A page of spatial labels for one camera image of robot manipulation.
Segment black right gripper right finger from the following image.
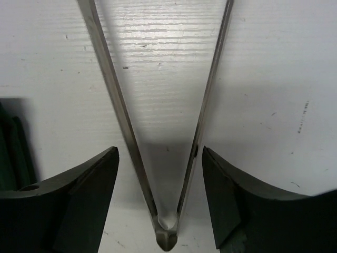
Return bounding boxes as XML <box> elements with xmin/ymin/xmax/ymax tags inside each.
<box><xmin>202</xmin><ymin>147</ymin><xmax>336</xmax><ymax>252</ymax></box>

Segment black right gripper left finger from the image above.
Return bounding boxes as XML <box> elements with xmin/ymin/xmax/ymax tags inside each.
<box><xmin>1</xmin><ymin>147</ymin><xmax>119</xmax><ymax>252</ymax></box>

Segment steel tongs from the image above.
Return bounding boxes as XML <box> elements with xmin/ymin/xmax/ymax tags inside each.
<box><xmin>77</xmin><ymin>1</ymin><xmax>234</xmax><ymax>252</ymax></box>

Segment dark green placemat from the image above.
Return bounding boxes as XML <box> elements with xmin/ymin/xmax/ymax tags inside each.
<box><xmin>1</xmin><ymin>98</ymin><xmax>37</xmax><ymax>191</ymax></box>

